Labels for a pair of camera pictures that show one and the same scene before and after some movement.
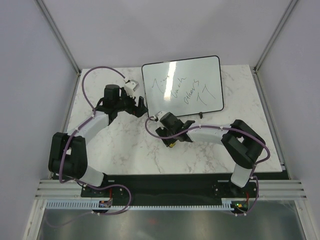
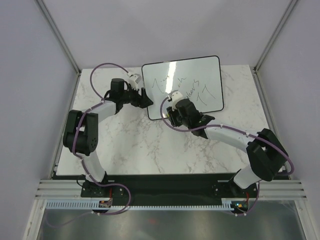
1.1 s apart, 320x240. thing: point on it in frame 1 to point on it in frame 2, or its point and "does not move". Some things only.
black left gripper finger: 138,111 to 145,101
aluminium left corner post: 57,34 does not move
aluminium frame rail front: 265,188 does not move
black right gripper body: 163,132 to 176,119
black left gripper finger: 141,102 to 143,93
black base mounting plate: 163,189 does not move
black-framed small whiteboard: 183,87 does not move
